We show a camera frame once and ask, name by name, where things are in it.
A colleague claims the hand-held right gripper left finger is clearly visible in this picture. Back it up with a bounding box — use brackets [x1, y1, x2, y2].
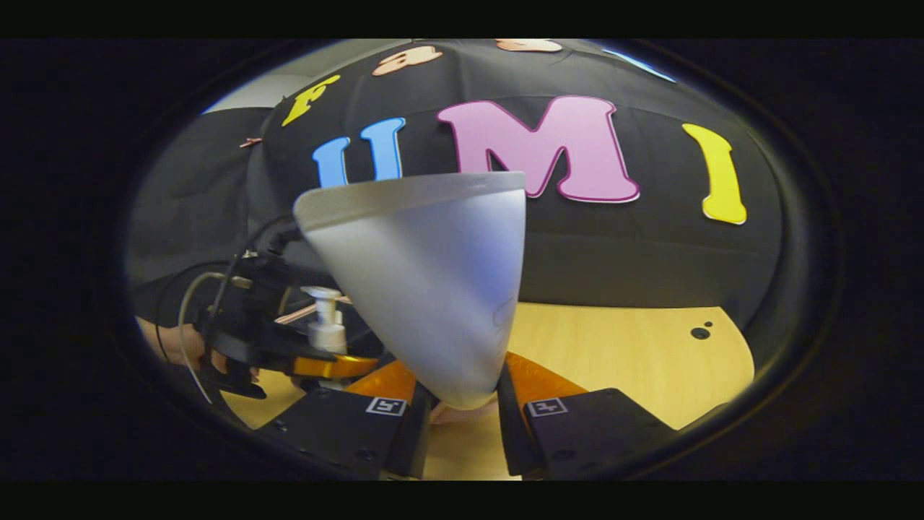
[255, 359, 435, 481]

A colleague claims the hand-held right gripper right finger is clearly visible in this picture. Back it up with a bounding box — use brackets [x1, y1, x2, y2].
[496, 352, 678, 480]

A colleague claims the white pump bottle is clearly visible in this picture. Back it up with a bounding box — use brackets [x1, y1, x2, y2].
[300, 286, 350, 356]

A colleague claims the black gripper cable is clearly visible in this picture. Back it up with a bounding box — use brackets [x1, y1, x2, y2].
[154, 259, 235, 364]

